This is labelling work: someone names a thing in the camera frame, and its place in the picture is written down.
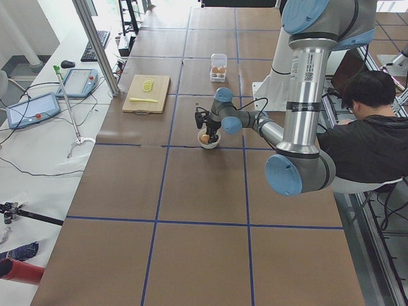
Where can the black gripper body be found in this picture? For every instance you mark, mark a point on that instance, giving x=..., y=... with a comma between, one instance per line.
x=211, y=125

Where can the brown egg from bowl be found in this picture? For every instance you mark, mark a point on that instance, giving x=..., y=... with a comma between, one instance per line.
x=203, y=138

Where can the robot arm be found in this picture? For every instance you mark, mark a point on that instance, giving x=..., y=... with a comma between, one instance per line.
x=311, y=31

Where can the clear plastic egg box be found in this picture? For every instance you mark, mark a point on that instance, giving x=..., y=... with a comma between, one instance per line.
x=218, y=65

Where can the white bowl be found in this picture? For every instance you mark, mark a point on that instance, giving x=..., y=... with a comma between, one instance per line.
x=210, y=145

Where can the bamboo cutting board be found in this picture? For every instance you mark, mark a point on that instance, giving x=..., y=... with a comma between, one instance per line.
x=159, y=92

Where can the yellow plastic knife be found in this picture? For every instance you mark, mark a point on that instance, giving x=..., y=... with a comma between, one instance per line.
x=147, y=100

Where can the long reacher grabber stick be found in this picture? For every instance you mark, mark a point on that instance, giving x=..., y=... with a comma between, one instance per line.
x=79, y=138

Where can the white chair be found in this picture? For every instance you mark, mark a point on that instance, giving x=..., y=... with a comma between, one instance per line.
x=340, y=185

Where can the blue teach pendant far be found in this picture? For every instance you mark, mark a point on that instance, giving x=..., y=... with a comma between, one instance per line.
x=78, y=83

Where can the blue teach pendant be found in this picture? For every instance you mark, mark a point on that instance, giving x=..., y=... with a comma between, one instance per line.
x=78, y=83
x=32, y=111

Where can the seated person in black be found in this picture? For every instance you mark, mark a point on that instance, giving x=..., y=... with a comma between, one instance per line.
x=373, y=147

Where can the black computer mouse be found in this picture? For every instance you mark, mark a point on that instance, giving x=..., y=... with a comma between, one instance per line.
x=65, y=64

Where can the blue teach pendant near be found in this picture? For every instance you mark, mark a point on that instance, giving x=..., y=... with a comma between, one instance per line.
x=32, y=111

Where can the red cylinder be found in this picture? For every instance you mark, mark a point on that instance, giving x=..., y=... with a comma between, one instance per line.
x=19, y=271

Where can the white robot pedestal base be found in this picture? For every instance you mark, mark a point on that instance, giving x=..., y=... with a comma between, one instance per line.
x=272, y=92

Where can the aluminium frame post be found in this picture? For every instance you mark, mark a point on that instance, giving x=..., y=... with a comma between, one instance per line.
x=85, y=17

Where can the black camera tripod arm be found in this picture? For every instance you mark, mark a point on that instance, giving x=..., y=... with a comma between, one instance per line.
x=11, y=210

